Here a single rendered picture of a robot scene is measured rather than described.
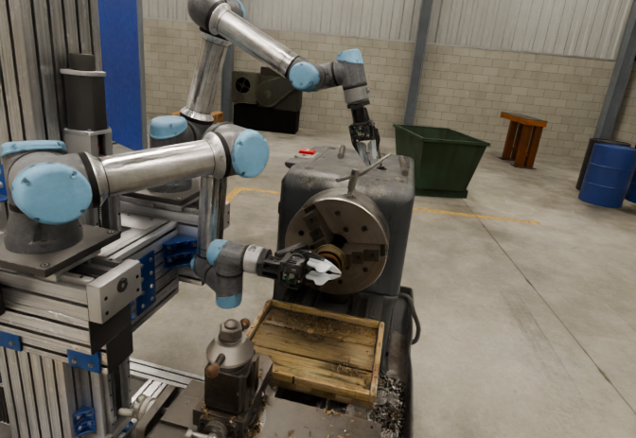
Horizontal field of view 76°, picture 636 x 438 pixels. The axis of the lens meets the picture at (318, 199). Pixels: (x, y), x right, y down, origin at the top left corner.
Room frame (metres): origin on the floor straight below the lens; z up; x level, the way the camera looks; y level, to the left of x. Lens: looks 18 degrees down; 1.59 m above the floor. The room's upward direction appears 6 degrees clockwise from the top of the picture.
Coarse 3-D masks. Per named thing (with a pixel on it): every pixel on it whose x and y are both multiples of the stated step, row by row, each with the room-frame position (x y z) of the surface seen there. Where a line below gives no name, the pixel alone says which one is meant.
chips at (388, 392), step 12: (384, 372) 1.22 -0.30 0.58; (384, 384) 1.18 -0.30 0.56; (396, 384) 1.19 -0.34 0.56; (384, 396) 1.08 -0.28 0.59; (396, 396) 1.08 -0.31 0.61; (384, 408) 1.02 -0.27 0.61; (396, 408) 1.06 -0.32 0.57; (372, 420) 1.01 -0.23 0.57; (384, 420) 0.99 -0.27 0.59; (396, 420) 1.00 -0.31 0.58; (384, 432) 0.95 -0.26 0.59; (396, 432) 0.97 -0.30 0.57
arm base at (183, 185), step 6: (186, 180) 1.31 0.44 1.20; (156, 186) 1.26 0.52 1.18; (162, 186) 1.26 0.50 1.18; (168, 186) 1.26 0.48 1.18; (174, 186) 1.27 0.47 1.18; (180, 186) 1.28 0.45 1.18; (186, 186) 1.30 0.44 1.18; (162, 192) 1.26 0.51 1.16; (168, 192) 1.26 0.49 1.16; (174, 192) 1.27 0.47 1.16
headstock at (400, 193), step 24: (312, 168) 1.40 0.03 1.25; (336, 168) 1.44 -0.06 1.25; (360, 168) 1.47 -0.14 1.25; (408, 168) 1.55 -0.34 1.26; (288, 192) 1.33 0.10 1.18; (312, 192) 1.31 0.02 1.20; (384, 192) 1.28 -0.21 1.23; (408, 192) 1.27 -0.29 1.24; (288, 216) 1.32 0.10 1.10; (408, 216) 1.26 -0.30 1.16; (336, 240) 1.29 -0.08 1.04; (384, 288) 1.26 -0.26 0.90
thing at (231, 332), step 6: (222, 324) 0.58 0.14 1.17; (228, 324) 0.57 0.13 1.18; (234, 324) 0.57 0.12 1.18; (240, 324) 0.59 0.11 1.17; (222, 330) 0.57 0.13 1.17; (228, 330) 0.56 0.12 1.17; (234, 330) 0.57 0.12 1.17; (240, 330) 0.57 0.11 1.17; (222, 336) 0.56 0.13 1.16; (228, 336) 0.56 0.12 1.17; (234, 336) 0.56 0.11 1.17; (240, 336) 0.57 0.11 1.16; (222, 342) 0.56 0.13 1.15; (228, 342) 0.56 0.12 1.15; (234, 342) 0.56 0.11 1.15
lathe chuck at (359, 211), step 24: (336, 192) 1.20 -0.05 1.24; (336, 216) 1.14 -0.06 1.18; (360, 216) 1.12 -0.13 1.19; (288, 240) 1.16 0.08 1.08; (312, 240) 1.15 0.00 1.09; (360, 240) 1.12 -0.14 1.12; (384, 240) 1.11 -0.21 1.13; (360, 264) 1.12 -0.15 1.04; (384, 264) 1.11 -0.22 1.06; (336, 288) 1.13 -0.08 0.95; (360, 288) 1.12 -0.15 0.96
